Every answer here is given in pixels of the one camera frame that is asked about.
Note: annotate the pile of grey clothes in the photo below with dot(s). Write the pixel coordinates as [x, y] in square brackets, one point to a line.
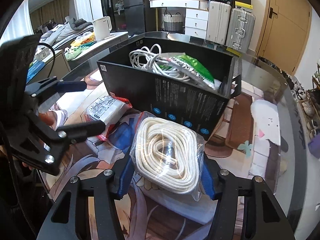
[63, 34]

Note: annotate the white red wet wipes pack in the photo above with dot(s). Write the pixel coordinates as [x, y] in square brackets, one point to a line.
[108, 109]

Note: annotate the wooden door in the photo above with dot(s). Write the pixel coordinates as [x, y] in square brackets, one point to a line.
[285, 32]

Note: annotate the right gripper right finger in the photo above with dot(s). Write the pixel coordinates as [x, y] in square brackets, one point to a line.
[263, 216]

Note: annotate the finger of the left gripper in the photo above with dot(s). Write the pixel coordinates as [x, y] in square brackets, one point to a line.
[62, 86]
[80, 132]

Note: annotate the white electric kettle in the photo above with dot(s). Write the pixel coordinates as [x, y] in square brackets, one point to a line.
[102, 28]

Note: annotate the white dressing table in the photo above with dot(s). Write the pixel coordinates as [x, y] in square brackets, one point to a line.
[195, 16]

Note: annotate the person's left hand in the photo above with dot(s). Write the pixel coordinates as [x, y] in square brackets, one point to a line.
[47, 119]

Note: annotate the silver aluminium suitcase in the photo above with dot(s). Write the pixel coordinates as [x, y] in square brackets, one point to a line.
[240, 30]

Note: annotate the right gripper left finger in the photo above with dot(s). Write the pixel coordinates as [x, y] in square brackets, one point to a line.
[69, 217]

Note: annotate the black refrigerator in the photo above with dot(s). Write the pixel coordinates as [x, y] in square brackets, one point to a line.
[139, 16]

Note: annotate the grey white woven basket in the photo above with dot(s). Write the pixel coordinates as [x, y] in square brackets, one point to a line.
[173, 22]

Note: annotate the bag of cream rope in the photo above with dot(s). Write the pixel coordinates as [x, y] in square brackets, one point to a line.
[168, 155]

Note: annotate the green white medicine packet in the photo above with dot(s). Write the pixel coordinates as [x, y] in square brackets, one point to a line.
[187, 68]

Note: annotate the shoe rack with shoes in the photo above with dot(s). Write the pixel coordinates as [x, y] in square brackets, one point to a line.
[309, 102]

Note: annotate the purple paper bag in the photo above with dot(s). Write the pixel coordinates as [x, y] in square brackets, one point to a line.
[314, 146]

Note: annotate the black cardboard box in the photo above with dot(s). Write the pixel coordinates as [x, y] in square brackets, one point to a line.
[186, 103]

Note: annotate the dark glass display cabinet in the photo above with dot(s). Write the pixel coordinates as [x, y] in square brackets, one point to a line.
[114, 9]

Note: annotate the white suitcase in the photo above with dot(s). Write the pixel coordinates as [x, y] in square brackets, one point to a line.
[218, 21]

